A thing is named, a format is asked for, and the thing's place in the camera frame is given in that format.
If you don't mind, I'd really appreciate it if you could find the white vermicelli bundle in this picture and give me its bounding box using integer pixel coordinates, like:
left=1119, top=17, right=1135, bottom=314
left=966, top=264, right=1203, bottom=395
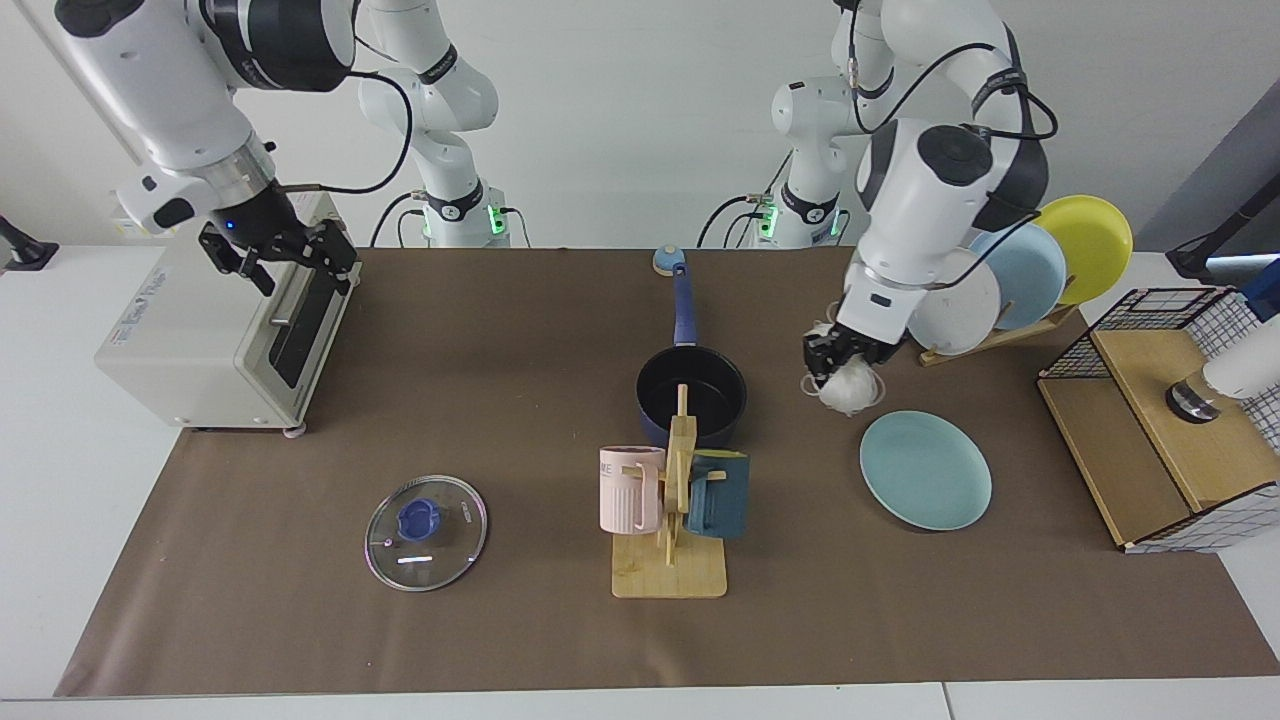
left=798, top=300, right=886, bottom=418

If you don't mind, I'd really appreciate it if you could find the glass lid with blue knob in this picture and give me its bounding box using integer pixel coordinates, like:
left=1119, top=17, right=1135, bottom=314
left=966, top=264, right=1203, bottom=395
left=365, top=475, right=489, bottom=592

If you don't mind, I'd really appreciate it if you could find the white plate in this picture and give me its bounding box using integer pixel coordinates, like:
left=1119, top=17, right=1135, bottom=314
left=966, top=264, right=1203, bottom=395
left=908, top=250, right=1003, bottom=357

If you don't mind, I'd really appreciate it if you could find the pale green plate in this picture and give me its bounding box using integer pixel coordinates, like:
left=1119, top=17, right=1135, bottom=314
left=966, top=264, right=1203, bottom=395
left=860, top=410, right=993, bottom=532

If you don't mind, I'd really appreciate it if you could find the wooden plate rack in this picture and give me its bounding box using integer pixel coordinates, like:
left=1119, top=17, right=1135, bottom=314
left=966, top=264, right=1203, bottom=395
left=905, top=303, right=1081, bottom=367

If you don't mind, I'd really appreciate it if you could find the light blue plate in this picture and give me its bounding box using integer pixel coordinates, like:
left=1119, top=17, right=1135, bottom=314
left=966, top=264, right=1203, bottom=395
left=968, top=224, right=1068, bottom=332

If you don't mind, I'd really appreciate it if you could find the yellow plate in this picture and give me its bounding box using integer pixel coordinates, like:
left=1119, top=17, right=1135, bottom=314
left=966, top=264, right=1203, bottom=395
left=1035, top=195, right=1134, bottom=306

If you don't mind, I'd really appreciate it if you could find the pale toaster oven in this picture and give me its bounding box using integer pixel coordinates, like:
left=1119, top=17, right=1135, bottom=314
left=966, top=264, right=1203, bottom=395
left=95, top=192, right=363, bottom=439

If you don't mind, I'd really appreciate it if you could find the dark teal cup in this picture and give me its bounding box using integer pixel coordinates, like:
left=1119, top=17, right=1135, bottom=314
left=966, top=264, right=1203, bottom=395
left=686, top=450, right=750, bottom=540

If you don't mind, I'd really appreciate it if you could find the black clamp foot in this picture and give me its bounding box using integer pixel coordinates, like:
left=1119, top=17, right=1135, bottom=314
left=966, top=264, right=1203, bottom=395
left=0, top=215, right=59, bottom=271

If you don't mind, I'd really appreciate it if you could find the pink ribbed cup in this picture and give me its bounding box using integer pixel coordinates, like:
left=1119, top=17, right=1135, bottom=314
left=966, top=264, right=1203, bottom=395
left=599, top=446, right=667, bottom=535

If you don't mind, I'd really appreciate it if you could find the wooden cup stand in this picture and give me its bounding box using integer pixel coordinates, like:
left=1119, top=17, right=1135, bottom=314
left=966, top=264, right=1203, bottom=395
left=612, top=384, right=728, bottom=600

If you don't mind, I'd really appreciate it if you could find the brown table cloth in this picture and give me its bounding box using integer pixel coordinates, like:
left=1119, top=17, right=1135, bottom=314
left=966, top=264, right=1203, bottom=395
left=55, top=247, right=1280, bottom=698

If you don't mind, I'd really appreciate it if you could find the white cylinder with dark cap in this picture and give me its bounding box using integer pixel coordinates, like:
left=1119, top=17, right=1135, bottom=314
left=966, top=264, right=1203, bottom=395
left=1165, top=345, right=1280, bottom=424

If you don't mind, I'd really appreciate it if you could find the small blue object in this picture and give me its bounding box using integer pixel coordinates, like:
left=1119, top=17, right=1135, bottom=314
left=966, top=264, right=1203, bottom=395
left=1240, top=258, right=1280, bottom=323

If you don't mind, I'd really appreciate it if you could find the black base cable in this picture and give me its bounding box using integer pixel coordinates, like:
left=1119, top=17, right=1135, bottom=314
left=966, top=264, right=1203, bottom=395
left=697, top=155, right=791, bottom=249
left=369, top=190, right=431, bottom=249

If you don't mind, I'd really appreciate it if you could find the dark pot with blue handle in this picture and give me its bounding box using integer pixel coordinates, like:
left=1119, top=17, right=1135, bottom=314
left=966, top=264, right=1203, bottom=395
left=636, top=262, right=748, bottom=449

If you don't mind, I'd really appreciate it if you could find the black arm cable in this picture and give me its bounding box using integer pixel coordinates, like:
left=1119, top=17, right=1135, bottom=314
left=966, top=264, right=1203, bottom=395
left=272, top=35, right=415, bottom=196
left=846, top=0, right=1061, bottom=291

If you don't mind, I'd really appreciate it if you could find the wire basket with wooden floor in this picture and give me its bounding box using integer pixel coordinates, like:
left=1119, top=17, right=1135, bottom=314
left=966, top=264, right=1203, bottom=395
left=1037, top=287, right=1280, bottom=554

